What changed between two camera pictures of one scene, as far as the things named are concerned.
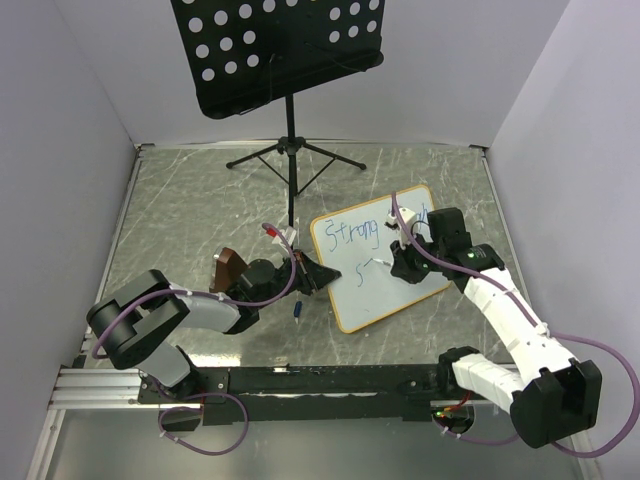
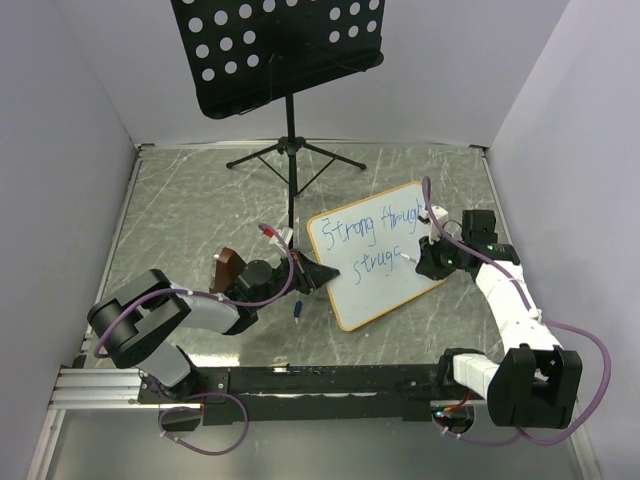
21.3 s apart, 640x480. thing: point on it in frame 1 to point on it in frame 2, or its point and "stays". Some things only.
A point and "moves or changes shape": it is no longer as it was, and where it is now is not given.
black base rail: [235, 395] stays
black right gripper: [402, 266] to [428, 265]
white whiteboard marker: [382, 261] moves or changes shape
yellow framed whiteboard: [354, 250] stays
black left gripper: [319, 272] stays
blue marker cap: [298, 308] stays
